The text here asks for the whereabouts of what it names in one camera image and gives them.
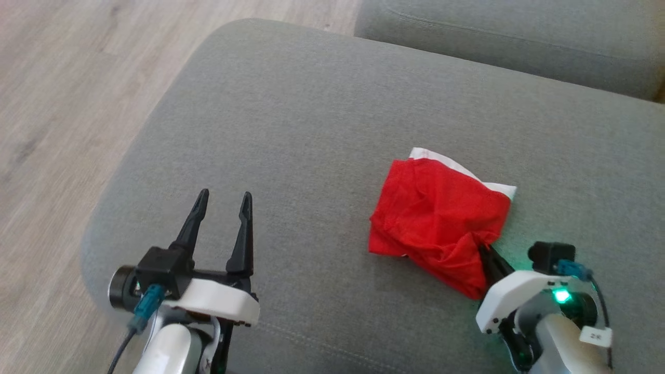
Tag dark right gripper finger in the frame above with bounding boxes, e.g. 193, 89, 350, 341
478, 244, 499, 289
491, 248, 515, 278

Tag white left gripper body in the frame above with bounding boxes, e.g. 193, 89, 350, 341
166, 270, 260, 327

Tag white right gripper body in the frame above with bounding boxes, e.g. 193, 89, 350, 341
476, 269, 582, 334

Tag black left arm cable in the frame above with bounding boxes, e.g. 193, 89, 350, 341
108, 284, 167, 374

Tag grey sofa seat cushion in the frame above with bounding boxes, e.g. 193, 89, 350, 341
81, 18, 665, 374

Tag red white-striped shorts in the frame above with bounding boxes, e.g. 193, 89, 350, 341
368, 148, 517, 300

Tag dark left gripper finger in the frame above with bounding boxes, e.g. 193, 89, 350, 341
170, 189, 209, 252
226, 192, 254, 276

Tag grey sofa back cushion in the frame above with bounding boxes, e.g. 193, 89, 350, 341
354, 0, 665, 102

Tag white paper cable label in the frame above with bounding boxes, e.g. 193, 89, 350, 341
579, 325, 613, 348

